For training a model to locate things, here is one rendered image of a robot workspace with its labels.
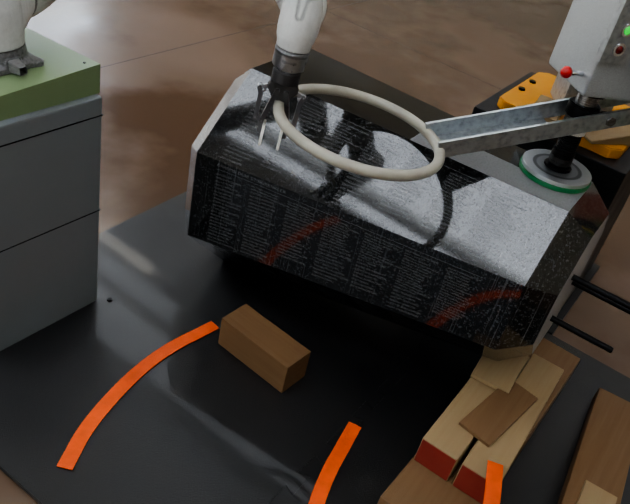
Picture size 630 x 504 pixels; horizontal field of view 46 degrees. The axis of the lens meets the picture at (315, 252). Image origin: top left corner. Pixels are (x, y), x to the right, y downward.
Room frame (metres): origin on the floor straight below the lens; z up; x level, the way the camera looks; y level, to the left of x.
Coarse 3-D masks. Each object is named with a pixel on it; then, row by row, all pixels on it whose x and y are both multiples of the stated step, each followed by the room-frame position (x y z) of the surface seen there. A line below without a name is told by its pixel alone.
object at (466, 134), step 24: (456, 120) 1.99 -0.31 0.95; (480, 120) 2.02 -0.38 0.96; (504, 120) 2.04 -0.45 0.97; (528, 120) 2.06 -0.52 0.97; (576, 120) 1.99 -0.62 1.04; (600, 120) 2.02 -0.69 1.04; (624, 120) 2.04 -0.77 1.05; (456, 144) 1.88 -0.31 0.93; (480, 144) 1.90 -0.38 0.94; (504, 144) 1.93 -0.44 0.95
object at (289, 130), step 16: (352, 96) 2.06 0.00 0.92; (368, 96) 2.07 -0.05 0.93; (400, 112) 2.03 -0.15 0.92; (288, 128) 1.69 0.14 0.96; (416, 128) 1.99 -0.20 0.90; (304, 144) 1.64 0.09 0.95; (432, 144) 1.90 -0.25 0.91; (336, 160) 1.61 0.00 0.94; (352, 160) 1.62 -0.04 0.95; (368, 176) 1.61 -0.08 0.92; (384, 176) 1.62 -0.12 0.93; (400, 176) 1.64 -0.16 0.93; (416, 176) 1.67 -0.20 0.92
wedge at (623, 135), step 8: (608, 128) 2.57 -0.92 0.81; (616, 128) 2.57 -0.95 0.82; (624, 128) 2.58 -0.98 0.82; (584, 136) 2.51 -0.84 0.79; (592, 136) 2.50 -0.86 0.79; (600, 136) 2.51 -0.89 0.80; (608, 136) 2.51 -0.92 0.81; (616, 136) 2.51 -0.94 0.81; (624, 136) 2.52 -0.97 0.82; (608, 144) 2.50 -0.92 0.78; (616, 144) 2.51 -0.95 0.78; (624, 144) 2.52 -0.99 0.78
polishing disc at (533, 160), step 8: (528, 152) 2.11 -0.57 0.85; (536, 152) 2.13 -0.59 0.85; (544, 152) 2.14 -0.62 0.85; (528, 160) 2.06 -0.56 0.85; (536, 160) 2.07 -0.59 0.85; (576, 160) 2.14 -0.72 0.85; (528, 168) 2.01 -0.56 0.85; (536, 168) 2.02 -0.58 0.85; (544, 168) 2.03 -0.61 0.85; (576, 168) 2.08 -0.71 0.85; (584, 168) 2.10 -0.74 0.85; (536, 176) 1.98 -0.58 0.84; (544, 176) 1.98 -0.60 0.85; (552, 176) 1.99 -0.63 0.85; (560, 176) 2.00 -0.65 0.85; (568, 176) 2.02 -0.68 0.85; (576, 176) 2.03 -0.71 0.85; (584, 176) 2.04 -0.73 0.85; (552, 184) 1.96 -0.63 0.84; (560, 184) 1.96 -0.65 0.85; (568, 184) 1.96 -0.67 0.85; (576, 184) 1.98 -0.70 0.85; (584, 184) 1.99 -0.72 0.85
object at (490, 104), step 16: (496, 96) 2.80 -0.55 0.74; (480, 112) 2.64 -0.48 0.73; (528, 144) 2.54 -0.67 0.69; (544, 144) 2.52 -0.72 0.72; (592, 160) 2.44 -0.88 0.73; (608, 160) 2.46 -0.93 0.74; (624, 160) 2.49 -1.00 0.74; (592, 176) 2.43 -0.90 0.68; (608, 176) 2.40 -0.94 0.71; (624, 176) 2.38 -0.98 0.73; (608, 192) 2.39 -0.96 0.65; (624, 192) 2.64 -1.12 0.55; (608, 208) 2.38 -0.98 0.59; (608, 224) 2.66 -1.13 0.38; (592, 256) 2.69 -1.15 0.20; (592, 272) 2.85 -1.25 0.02; (576, 288) 2.70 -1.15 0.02
